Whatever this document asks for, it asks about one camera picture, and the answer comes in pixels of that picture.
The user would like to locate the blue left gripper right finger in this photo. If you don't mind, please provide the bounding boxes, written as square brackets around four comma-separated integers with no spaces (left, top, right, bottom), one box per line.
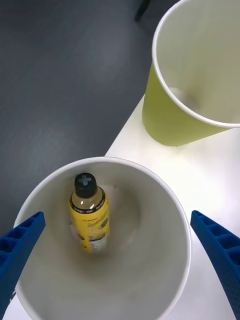
[190,209,240,320]

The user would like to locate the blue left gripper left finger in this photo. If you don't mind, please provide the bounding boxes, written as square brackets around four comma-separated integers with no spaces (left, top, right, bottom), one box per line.
[0,211,47,318]

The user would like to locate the yellow bottle with black cap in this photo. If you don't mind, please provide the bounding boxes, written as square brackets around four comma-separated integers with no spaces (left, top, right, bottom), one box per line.
[68,172,111,255]

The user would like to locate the grey plastic waste bin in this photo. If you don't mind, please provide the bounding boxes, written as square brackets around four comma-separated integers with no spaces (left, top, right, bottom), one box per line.
[13,156,192,320]

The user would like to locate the yellow-green plastic waste bin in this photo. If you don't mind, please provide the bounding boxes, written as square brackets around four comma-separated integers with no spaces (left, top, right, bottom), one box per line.
[141,0,240,147]

